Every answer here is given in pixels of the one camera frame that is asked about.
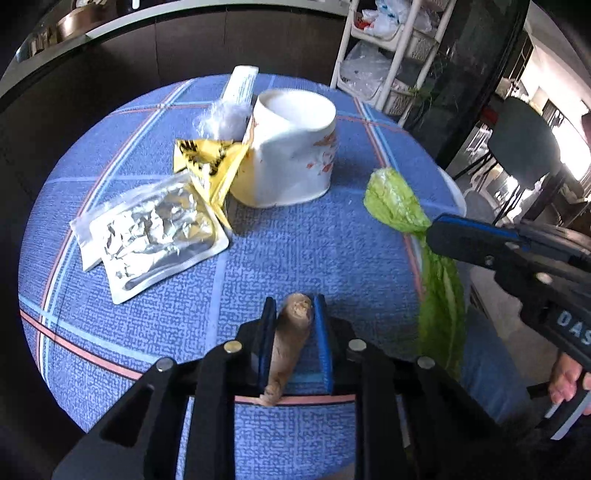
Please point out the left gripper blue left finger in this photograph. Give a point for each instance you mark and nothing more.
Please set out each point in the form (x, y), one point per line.
(264, 342)

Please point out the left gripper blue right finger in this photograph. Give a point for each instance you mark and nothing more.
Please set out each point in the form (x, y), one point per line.
(323, 332)

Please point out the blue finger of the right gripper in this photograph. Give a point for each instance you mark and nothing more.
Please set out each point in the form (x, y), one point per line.
(471, 241)

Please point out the brown ginger root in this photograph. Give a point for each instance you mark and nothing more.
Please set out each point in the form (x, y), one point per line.
(292, 331)

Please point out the green lettuce leaf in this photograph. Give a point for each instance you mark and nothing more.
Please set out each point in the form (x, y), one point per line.
(442, 313)

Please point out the white paper cup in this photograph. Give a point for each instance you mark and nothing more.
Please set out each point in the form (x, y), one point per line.
(292, 150)

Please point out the yellow snack bag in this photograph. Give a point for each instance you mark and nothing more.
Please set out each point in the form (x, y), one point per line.
(213, 166)

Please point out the kitchen counter dark cabinets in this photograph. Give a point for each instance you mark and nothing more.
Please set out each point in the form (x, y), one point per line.
(66, 94)

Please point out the person right hand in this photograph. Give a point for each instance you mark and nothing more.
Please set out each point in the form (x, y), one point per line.
(563, 380)

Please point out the dark green chair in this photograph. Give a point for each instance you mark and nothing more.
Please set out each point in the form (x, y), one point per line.
(523, 145)

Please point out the blue plaid tablecloth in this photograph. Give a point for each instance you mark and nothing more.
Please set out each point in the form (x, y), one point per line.
(90, 350)

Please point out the silver foil pouch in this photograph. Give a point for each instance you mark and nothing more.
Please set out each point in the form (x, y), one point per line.
(148, 234)

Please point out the crumpled clear plastic wrap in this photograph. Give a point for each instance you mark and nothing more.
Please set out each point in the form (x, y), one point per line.
(223, 121)

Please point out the white storage rack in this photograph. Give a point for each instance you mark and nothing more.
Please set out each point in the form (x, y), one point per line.
(386, 53)

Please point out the white printed paper box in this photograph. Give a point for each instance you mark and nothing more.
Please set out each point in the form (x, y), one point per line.
(238, 91)

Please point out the copper pot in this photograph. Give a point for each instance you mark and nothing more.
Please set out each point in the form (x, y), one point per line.
(78, 21)

